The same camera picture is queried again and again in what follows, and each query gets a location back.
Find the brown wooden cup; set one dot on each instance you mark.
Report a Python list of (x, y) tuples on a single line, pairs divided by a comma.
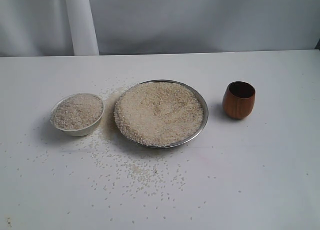
[(238, 100)]

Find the round steel rice tray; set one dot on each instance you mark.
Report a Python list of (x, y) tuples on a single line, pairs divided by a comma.
[(161, 114)]

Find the white ceramic rice bowl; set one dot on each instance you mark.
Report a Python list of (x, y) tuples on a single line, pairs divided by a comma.
[(78, 114)]

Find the white backdrop curtain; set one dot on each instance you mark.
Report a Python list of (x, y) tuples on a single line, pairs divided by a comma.
[(121, 27)]

